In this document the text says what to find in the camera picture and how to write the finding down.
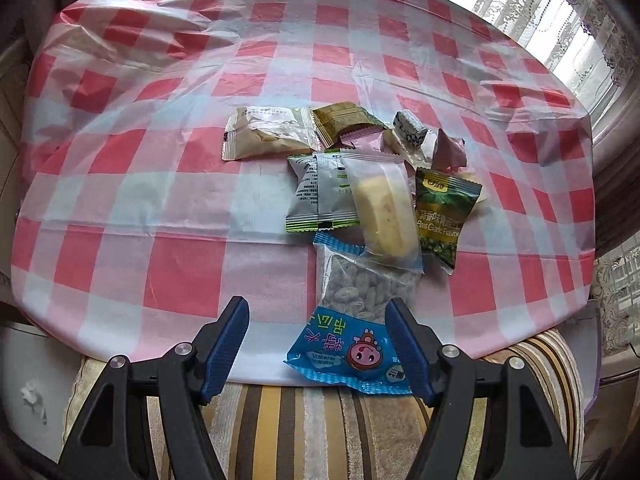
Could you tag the blue pig nut pack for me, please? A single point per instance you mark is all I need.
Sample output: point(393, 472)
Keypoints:
point(345, 341)

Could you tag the purple white storage box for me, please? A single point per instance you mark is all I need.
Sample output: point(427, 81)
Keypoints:
point(583, 335)

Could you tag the green pea snack pack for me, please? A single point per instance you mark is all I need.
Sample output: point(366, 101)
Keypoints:
point(443, 204)

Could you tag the small white blue candy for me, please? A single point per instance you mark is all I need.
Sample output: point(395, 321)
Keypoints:
point(410, 128)

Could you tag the pink wrapper snack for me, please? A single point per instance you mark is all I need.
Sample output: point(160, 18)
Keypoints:
point(366, 140)
point(449, 153)

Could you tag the striped towel cushion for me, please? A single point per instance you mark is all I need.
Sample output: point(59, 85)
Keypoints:
point(271, 432)

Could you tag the lace sheer curtain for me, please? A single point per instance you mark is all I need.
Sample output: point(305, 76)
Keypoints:
point(578, 41)

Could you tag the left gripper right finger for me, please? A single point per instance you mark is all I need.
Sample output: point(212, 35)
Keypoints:
point(521, 439)

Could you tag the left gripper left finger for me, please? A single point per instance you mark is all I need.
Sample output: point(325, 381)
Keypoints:
point(111, 436)

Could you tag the red white checkered tablecloth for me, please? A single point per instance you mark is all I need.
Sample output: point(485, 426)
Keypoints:
point(163, 143)

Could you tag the grey white green-edged pack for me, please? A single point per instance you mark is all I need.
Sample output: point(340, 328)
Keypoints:
point(323, 198)

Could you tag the yellow cake clear wrapper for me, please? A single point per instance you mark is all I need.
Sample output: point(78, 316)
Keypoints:
point(379, 184)

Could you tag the pink curtain right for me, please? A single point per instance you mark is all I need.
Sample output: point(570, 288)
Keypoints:
point(616, 170)

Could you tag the cream nut pack large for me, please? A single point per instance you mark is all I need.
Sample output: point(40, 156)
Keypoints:
point(253, 131)

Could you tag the cream macadamia nut pack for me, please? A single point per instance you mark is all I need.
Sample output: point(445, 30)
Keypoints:
point(415, 157)

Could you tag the olive gold snack pack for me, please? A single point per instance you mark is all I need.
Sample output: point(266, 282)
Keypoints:
point(334, 120)

